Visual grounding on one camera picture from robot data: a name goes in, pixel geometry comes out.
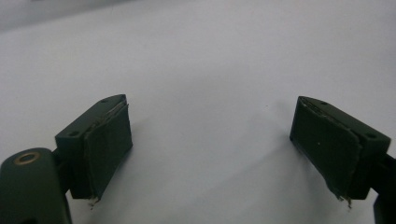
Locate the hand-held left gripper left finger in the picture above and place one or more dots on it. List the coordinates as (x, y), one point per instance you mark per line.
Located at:
(102, 149)

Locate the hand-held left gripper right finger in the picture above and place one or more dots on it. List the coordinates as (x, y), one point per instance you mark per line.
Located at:
(330, 146)

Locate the pale grey table mat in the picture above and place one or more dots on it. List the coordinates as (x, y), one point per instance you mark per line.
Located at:
(205, 77)

